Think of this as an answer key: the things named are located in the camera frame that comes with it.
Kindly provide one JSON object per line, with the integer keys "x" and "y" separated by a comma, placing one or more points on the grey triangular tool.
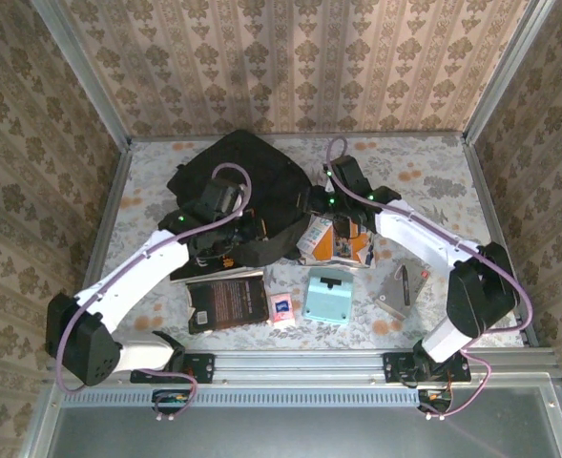
{"x": 400, "y": 291}

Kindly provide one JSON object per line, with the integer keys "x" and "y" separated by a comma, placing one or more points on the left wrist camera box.
{"x": 219, "y": 196}

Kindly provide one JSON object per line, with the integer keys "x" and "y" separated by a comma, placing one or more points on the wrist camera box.
{"x": 349, "y": 172}
{"x": 219, "y": 196}

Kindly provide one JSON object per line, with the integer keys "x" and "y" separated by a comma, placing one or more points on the dark brown paperback with barcode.
{"x": 228, "y": 305}

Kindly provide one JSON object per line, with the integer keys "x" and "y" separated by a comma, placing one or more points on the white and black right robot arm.
{"x": 419, "y": 234}

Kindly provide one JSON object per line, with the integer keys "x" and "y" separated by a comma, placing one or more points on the aluminium front frame rail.
{"x": 299, "y": 367}

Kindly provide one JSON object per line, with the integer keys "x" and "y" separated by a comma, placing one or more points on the aluminium side rail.
{"x": 100, "y": 248}
{"x": 484, "y": 191}

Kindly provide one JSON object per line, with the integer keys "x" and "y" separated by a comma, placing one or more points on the orange book with photo cover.
{"x": 342, "y": 248}

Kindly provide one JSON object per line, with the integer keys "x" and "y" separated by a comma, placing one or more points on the floral printed tablecloth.
{"x": 404, "y": 157}

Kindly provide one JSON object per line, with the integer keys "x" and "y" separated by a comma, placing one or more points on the black fabric backpack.
{"x": 261, "y": 172}

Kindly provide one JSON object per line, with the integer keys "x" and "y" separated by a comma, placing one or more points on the grey metal panel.
{"x": 285, "y": 434}

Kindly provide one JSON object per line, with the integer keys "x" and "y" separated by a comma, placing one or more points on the aluminium frame post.
{"x": 87, "y": 71}
{"x": 507, "y": 71}

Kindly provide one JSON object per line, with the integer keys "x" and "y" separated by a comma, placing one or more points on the pink tissue packet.
{"x": 281, "y": 310}

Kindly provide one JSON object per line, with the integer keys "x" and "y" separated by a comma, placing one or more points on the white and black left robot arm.
{"x": 132, "y": 276}

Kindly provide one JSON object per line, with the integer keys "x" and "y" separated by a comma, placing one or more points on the black book with yellow characters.
{"x": 214, "y": 269}

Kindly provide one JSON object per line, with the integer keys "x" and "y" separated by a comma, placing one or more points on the light blue plastic case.
{"x": 327, "y": 298}

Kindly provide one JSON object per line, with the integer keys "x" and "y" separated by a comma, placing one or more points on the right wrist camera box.
{"x": 349, "y": 172}

